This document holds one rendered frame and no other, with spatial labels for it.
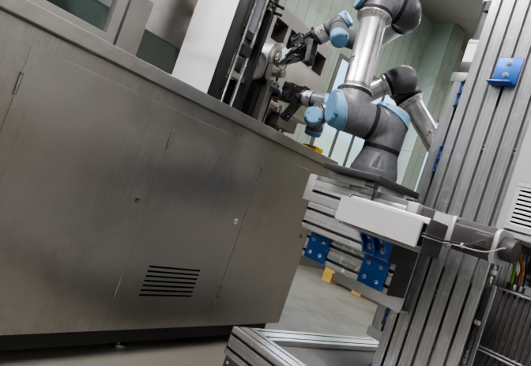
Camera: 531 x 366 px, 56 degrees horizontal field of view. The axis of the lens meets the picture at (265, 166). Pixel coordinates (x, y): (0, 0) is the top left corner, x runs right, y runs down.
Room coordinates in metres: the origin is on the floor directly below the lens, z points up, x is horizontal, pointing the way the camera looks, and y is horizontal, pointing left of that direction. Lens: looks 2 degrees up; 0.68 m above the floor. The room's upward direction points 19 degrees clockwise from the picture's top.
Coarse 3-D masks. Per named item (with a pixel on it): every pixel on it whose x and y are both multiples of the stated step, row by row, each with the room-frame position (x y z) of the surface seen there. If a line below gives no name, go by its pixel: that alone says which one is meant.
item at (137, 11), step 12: (132, 0) 1.68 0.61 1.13; (144, 0) 1.72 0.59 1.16; (132, 12) 1.70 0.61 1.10; (144, 12) 1.73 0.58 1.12; (120, 24) 1.69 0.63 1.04; (132, 24) 1.71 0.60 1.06; (144, 24) 1.74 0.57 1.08; (120, 36) 1.69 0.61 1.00; (132, 36) 1.72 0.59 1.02; (132, 48) 1.73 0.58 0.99
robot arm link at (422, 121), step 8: (416, 88) 2.03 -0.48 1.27; (392, 96) 2.08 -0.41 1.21; (400, 96) 2.04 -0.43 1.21; (408, 96) 2.02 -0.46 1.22; (416, 96) 2.02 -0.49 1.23; (400, 104) 2.05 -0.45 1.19; (408, 104) 2.04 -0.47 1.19; (416, 104) 2.03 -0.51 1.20; (424, 104) 2.05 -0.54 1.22; (408, 112) 2.05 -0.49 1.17; (416, 112) 2.03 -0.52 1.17; (424, 112) 2.02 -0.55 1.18; (416, 120) 2.03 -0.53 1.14; (424, 120) 2.02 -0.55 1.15; (432, 120) 2.03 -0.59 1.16; (416, 128) 2.04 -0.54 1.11; (424, 128) 2.02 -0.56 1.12; (432, 128) 2.01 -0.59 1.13; (424, 136) 2.02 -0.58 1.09; (432, 136) 2.01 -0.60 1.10; (424, 144) 2.04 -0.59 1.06
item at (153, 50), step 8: (144, 32) 2.07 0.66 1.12; (144, 40) 2.08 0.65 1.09; (152, 40) 2.11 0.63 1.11; (160, 40) 2.14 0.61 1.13; (144, 48) 2.09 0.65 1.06; (152, 48) 2.12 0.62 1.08; (160, 48) 2.15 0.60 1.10; (168, 48) 2.18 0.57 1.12; (176, 48) 2.22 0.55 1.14; (136, 56) 2.07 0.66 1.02; (144, 56) 2.10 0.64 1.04; (152, 56) 2.13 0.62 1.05; (160, 56) 2.16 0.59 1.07; (168, 56) 2.19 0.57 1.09; (176, 56) 2.23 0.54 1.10; (152, 64) 2.14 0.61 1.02; (160, 64) 2.17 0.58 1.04; (168, 64) 2.21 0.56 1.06; (168, 72) 2.22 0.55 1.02
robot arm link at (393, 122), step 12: (384, 108) 1.53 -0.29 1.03; (396, 108) 1.51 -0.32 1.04; (384, 120) 1.51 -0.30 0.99; (396, 120) 1.51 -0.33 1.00; (408, 120) 1.53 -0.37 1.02; (372, 132) 1.51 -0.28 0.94; (384, 132) 1.51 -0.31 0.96; (396, 132) 1.51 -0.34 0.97; (384, 144) 1.51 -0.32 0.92; (396, 144) 1.52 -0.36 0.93
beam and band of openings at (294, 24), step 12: (288, 12) 2.74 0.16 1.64; (276, 24) 2.79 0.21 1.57; (288, 24) 2.76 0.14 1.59; (300, 24) 2.84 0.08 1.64; (276, 36) 2.81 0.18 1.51; (288, 36) 2.80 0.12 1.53; (288, 48) 2.94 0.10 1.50; (324, 48) 3.09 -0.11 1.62; (324, 60) 3.14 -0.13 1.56; (312, 72) 3.06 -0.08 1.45; (324, 72) 3.16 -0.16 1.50
